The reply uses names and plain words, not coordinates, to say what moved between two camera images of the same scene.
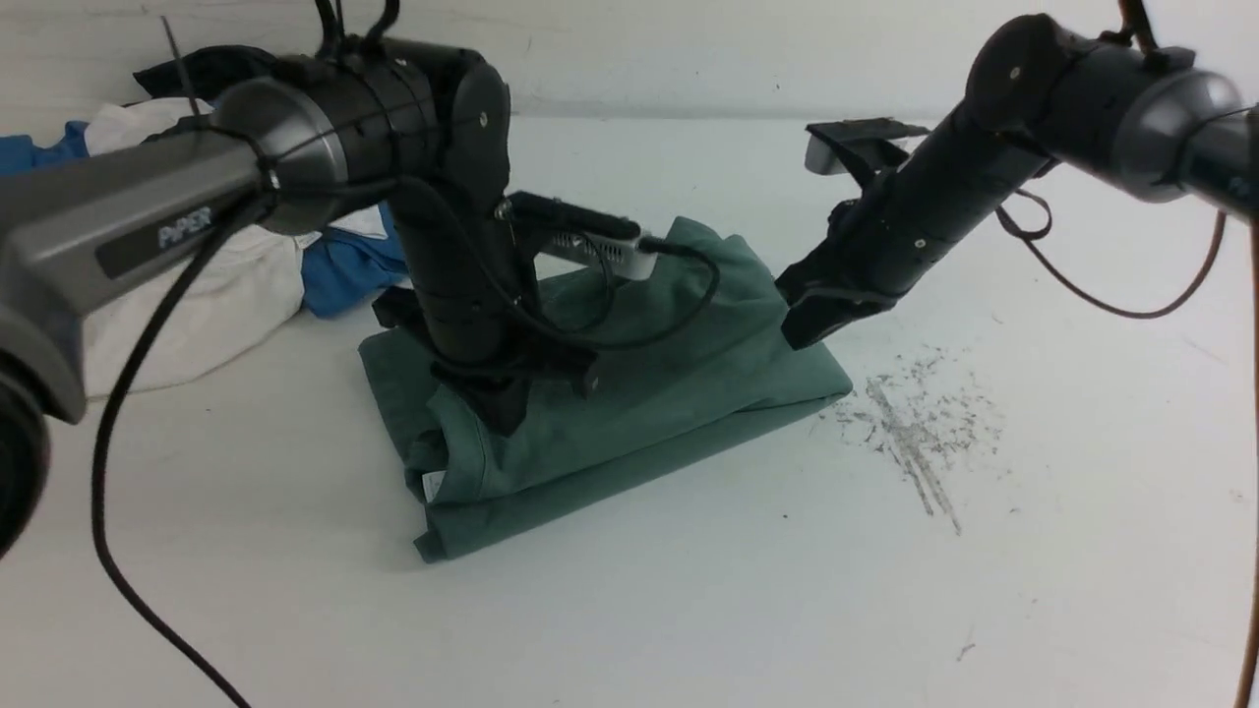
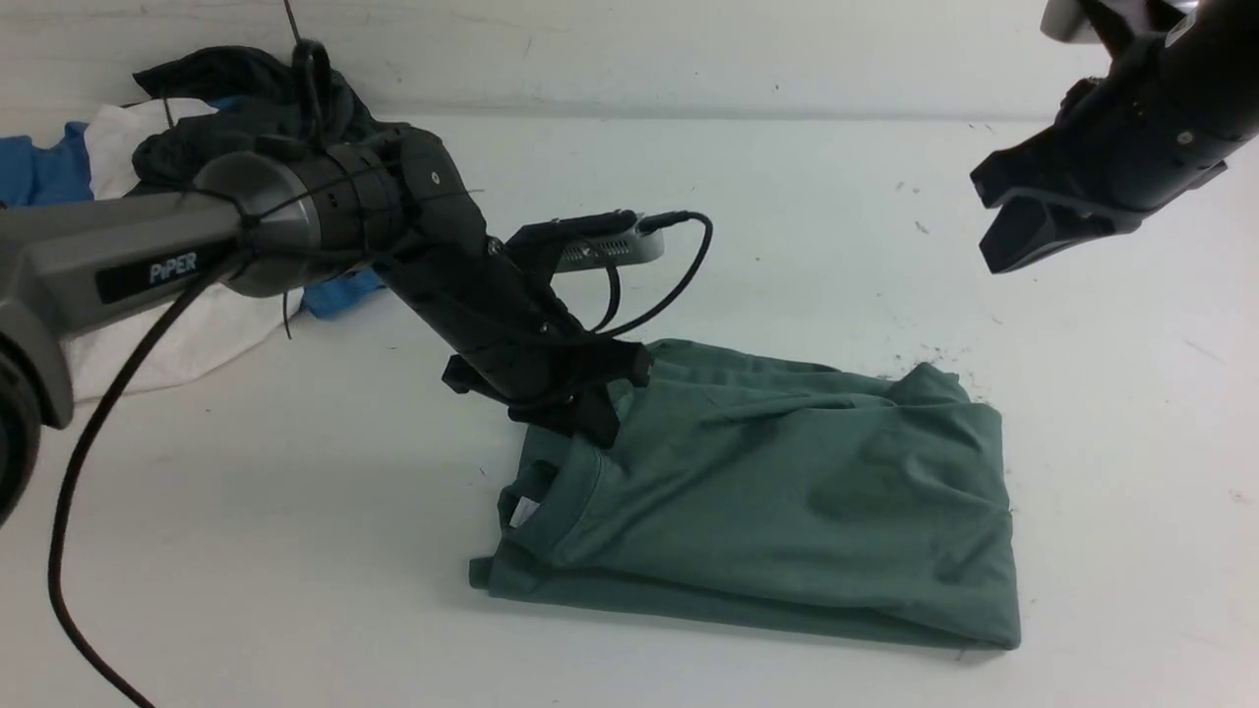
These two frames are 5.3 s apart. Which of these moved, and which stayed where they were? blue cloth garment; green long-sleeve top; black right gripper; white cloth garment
Moved: green long-sleeve top; black right gripper
Stayed: white cloth garment; blue cloth garment
